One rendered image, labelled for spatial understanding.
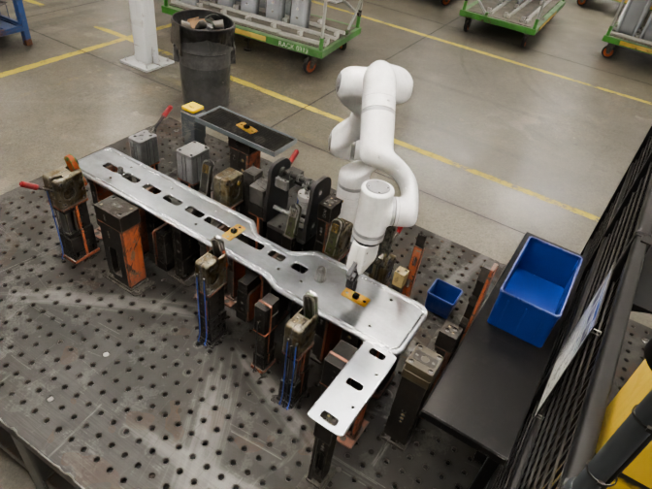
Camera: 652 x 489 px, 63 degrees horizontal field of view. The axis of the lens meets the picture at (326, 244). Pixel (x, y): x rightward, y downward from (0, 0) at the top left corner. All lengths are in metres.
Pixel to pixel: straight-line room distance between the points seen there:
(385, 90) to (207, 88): 3.21
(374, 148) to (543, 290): 0.73
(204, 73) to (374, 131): 3.20
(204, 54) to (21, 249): 2.54
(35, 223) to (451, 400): 1.74
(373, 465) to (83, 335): 1.00
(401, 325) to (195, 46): 3.27
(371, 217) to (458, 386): 0.48
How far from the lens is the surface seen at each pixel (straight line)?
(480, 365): 1.48
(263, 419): 1.66
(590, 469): 0.65
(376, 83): 1.45
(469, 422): 1.36
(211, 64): 4.46
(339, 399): 1.35
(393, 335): 1.51
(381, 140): 1.39
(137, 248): 1.93
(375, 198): 1.30
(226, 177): 1.88
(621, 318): 0.95
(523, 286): 1.76
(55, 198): 2.01
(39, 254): 2.25
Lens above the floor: 2.11
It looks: 39 degrees down
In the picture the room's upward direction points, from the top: 8 degrees clockwise
